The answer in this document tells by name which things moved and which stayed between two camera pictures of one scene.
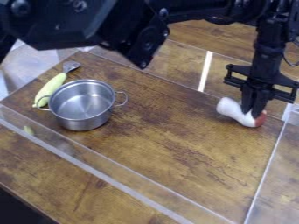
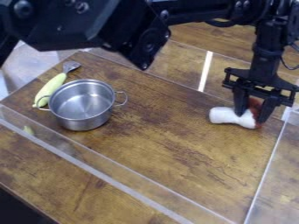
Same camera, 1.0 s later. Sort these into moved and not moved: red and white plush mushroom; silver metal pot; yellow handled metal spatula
Moved: red and white plush mushroom
Not moved: silver metal pot; yellow handled metal spatula
